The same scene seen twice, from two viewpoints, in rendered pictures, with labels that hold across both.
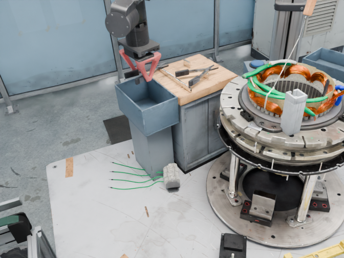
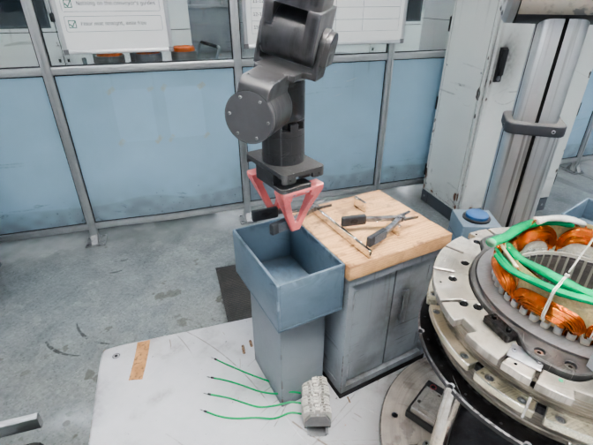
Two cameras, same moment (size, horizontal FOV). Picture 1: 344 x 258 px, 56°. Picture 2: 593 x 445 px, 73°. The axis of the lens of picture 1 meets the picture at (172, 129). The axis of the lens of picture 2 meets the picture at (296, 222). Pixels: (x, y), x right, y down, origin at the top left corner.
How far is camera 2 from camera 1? 0.30 m
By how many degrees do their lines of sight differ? 8
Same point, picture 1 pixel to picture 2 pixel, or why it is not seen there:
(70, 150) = (165, 306)
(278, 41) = (505, 181)
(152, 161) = (284, 373)
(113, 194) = (206, 426)
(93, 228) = not seen: outside the picture
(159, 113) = (310, 291)
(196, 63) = (376, 206)
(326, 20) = not seen: hidden behind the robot
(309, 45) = not seen: hidden behind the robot
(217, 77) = (416, 233)
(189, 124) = (357, 313)
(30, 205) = (92, 388)
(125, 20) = (265, 109)
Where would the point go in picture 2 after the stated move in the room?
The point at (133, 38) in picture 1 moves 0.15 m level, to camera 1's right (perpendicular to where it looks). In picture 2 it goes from (276, 150) to (395, 151)
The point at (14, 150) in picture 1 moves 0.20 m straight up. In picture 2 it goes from (86, 298) to (77, 267)
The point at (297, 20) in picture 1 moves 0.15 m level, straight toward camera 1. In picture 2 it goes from (542, 150) to (549, 177)
